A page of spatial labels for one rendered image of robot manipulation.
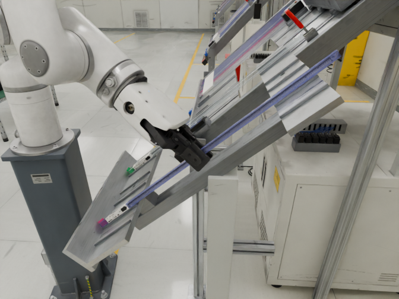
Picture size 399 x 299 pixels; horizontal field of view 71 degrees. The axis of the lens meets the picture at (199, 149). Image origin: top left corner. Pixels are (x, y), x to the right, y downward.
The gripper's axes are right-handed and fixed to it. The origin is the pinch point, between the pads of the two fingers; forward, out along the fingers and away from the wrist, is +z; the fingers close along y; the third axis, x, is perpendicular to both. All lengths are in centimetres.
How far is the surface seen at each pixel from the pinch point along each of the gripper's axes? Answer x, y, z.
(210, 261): 23.2, 12.3, 19.9
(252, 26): -40, 503, -79
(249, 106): -5.8, 37.8, 1.7
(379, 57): -102, 345, 81
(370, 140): -21, 42, 33
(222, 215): 10.1, 9.5, 12.8
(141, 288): 85, 47, 23
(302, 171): -1, 48, 29
